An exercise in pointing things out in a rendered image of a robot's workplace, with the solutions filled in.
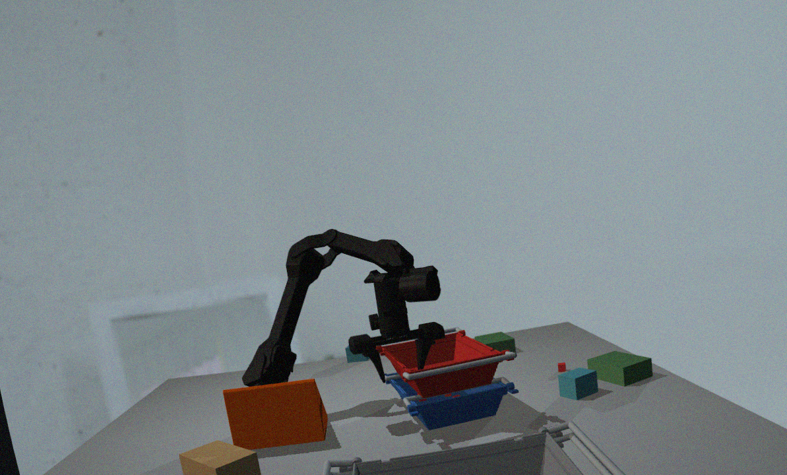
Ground teal cube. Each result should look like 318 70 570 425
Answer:
346 346 369 363
558 367 598 400

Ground blue plastic tray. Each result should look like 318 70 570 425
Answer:
385 378 519 430

